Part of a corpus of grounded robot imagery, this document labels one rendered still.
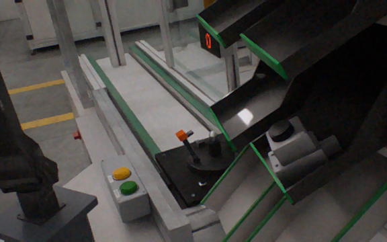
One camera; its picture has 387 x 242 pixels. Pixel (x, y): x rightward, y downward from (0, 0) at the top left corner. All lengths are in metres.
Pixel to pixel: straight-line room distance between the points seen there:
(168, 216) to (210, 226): 0.09
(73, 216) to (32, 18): 5.46
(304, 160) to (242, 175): 0.30
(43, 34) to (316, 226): 5.73
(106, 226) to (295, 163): 0.66
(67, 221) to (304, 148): 0.45
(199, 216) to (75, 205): 0.25
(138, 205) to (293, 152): 0.55
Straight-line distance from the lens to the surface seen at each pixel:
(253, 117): 0.71
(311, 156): 0.56
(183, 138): 1.00
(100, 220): 1.15
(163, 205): 0.97
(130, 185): 1.04
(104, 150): 1.45
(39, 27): 6.24
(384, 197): 0.61
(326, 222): 0.70
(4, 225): 0.88
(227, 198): 0.87
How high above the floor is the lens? 1.53
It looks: 26 degrees down
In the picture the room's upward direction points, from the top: 9 degrees counter-clockwise
